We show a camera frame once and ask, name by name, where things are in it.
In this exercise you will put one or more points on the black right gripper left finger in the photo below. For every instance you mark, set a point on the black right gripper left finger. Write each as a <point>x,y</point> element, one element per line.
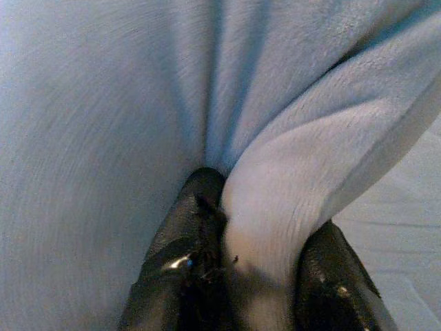
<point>179,269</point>

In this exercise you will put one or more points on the white quilted mattress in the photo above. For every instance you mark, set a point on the white quilted mattress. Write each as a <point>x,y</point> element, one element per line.
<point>413,258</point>

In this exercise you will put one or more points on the yellow cartoon print blanket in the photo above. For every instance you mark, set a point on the yellow cartoon print blanket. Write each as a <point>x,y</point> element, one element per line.
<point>103,103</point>

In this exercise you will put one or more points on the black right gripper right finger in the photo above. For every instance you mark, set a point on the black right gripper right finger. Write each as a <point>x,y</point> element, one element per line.
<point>337,289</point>

